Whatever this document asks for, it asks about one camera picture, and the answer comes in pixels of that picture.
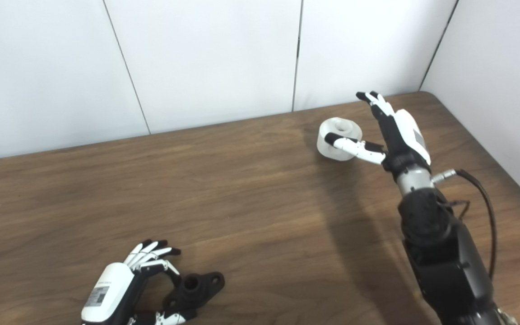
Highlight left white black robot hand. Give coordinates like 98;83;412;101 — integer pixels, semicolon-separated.
81;239;197;325

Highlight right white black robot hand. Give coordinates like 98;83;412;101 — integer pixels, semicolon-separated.
325;91;432;181

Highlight round white piece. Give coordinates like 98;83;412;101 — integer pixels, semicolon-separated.
317;117;363;162

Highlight black flanged holder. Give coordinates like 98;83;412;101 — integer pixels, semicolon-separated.
163;272;225;322

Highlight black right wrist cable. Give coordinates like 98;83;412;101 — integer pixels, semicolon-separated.
432;168;498;280

